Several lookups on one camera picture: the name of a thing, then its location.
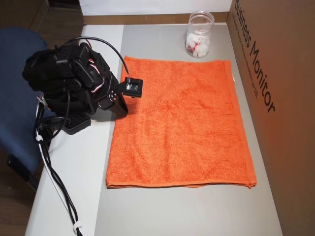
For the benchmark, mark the orange terry towel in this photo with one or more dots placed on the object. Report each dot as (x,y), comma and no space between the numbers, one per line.
(177,123)

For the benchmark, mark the brown cardboard monitor box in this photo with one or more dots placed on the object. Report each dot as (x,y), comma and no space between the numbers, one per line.
(283,123)

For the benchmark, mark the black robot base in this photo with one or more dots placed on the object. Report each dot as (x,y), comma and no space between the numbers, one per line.
(78,125)

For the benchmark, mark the brown wooden strip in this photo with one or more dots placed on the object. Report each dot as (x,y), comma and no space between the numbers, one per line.
(147,19)

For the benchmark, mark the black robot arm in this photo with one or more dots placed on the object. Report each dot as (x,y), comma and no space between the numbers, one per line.
(73,68)

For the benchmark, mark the clear plastic jar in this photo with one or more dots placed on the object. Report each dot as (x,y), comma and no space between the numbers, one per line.
(200,29)

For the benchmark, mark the black square camera module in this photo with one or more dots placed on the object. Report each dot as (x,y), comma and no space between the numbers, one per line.
(134,87)

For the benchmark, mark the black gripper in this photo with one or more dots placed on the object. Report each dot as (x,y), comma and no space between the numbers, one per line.
(110,103)

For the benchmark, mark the wooden cabinet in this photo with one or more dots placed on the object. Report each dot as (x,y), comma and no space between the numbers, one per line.
(37,17)

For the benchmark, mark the blue office chair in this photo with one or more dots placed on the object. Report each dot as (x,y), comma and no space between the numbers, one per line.
(14,98)

